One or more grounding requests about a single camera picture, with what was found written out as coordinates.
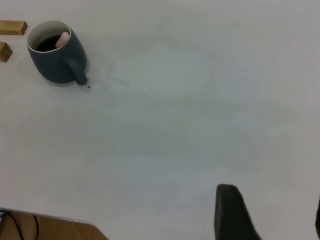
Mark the notched wooden block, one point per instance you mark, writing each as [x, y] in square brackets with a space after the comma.
[5, 52]

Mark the flat wooden block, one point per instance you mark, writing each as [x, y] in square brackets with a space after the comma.
[12, 28]

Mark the dark grey ceramic cup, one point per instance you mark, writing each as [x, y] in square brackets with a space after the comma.
[57, 62]

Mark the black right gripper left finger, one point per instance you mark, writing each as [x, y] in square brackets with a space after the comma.
[232, 217]

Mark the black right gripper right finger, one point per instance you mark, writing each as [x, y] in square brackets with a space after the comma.
[318, 220]

